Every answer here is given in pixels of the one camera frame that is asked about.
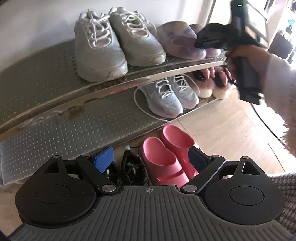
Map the black sneaker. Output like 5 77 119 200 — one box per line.
103 153 122 187
120 146 150 186

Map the pink slide sandal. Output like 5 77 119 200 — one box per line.
140 137 189 188
161 125 198 180

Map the lilac slipper sole up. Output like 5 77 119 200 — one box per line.
189 23 223 58

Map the lilac patterned slipper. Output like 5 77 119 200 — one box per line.
157 21 206 60

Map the white grey mesh sneaker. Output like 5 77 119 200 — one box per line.
109 7 166 67

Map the white sneaker with bubble heel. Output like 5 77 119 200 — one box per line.
74 10 128 82

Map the person's right hand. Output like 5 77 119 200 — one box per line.
226 45 272 89

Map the pink furry slipper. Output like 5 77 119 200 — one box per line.
213 66 233 99
192 68 214 98

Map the grey sneaker on rack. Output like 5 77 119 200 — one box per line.
138 78 183 118
168 74 199 109

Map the metal perforated shoe rack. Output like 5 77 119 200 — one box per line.
1 41 225 185

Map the houndstooth trouser leg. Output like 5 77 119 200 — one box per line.
270 173 296 235

